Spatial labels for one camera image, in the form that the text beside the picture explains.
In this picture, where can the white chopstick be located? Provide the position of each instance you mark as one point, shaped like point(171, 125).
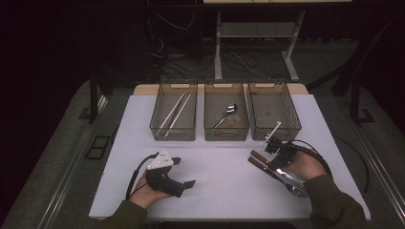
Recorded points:
point(173, 108)
point(180, 112)

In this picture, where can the black metal spoon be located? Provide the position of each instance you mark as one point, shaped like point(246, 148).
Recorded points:
point(230, 108)

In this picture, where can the smoky clear plastic bin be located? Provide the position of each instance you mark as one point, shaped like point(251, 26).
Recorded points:
point(187, 120)
point(219, 98)
point(270, 108)

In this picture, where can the metal floor rail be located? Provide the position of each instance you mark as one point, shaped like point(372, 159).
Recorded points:
point(383, 178)
point(67, 178)

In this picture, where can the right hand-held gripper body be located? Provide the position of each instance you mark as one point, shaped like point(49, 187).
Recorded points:
point(286, 154)

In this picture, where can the person's right hand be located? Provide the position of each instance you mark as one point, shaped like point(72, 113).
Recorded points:
point(309, 168)

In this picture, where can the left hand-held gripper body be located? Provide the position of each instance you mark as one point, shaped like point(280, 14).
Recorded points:
point(162, 181)

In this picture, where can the person's left hand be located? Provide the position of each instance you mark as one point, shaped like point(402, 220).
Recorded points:
point(144, 195)

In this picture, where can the white desk with metal legs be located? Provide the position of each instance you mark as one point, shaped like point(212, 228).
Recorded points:
point(218, 47)

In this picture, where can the black metal stand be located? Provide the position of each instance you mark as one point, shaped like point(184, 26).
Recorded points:
point(355, 101)
point(93, 105)

